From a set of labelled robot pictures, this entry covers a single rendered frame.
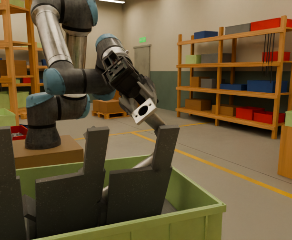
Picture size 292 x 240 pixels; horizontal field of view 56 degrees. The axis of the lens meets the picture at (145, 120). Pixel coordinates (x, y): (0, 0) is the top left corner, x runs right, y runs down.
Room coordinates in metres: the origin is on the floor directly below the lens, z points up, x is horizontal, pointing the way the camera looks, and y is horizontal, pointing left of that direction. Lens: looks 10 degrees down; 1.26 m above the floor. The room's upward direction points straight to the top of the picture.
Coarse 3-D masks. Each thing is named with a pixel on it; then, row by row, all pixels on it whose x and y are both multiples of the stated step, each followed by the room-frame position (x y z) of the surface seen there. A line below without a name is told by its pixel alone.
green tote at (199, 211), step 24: (24, 168) 0.81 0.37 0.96; (48, 168) 0.83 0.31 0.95; (72, 168) 0.85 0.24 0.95; (120, 168) 0.91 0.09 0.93; (24, 192) 0.80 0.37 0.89; (168, 192) 0.84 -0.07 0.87; (192, 192) 0.70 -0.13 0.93; (168, 216) 0.53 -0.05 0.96; (192, 216) 0.55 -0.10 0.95; (216, 216) 0.57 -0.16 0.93
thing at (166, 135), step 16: (160, 128) 0.57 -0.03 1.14; (176, 128) 0.58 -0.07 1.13; (160, 144) 0.59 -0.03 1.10; (160, 160) 0.61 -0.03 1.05; (112, 176) 0.59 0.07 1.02; (128, 176) 0.60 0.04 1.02; (144, 176) 0.62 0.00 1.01; (160, 176) 0.63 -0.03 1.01; (112, 192) 0.61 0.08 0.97; (128, 192) 0.63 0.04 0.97; (144, 192) 0.64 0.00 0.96; (160, 192) 0.66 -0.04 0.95; (112, 208) 0.63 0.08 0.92; (128, 208) 0.65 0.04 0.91; (144, 208) 0.67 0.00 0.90; (160, 208) 0.69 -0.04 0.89
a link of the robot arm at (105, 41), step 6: (102, 36) 0.84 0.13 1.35; (108, 36) 0.84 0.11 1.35; (114, 36) 0.86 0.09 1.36; (96, 42) 0.85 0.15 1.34; (102, 42) 0.82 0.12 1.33; (108, 42) 0.80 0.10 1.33; (114, 42) 0.80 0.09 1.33; (120, 42) 0.84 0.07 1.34; (96, 48) 0.85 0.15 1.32; (102, 48) 0.80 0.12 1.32; (108, 48) 0.78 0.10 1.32; (102, 54) 0.78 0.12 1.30; (96, 60) 0.84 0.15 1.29; (102, 66) 0.82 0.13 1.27
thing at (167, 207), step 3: (165, 201) 0.82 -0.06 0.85; (168, 201) 0.82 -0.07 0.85; (165, 204) 0.80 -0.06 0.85; (168, 204) 0.80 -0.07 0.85; (162, 207) 0.78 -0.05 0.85; (165, 207) 0.78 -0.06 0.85; (168, 207) 0.78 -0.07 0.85; (171, 207) 0.78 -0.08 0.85; (162, 210) 0.76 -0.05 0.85; (165, 210) 0.76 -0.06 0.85; (168, 210) 0.76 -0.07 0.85; (171, 210) 0.76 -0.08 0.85; (174, 210) 0.76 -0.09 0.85; (177, 210) 0.76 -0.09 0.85; (162, 213) 0.74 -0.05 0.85; (165, 213) 0.74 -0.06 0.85; (27, 231) 0.65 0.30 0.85; (27, 234) 0.64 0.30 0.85; (27, 237) 0.63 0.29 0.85
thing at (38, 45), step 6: (36, 42) 9.47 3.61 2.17; (0, 48) 8.88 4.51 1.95; (18, 48) 9.14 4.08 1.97; (24, 48) 9.23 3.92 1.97; (36, 48) 9.42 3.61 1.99; (36, 54) 9.45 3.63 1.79; (36, 60) 9.45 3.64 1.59; (42, 60) 9.68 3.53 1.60; (42, 66) 9.50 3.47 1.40; (24, 78) 9.28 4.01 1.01; (6, 84) 8.96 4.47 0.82; (18, 84) 9.10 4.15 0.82; (24, 84) 9.19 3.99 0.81; (30, 84) 9.29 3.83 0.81; (42, 84) 9.48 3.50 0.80
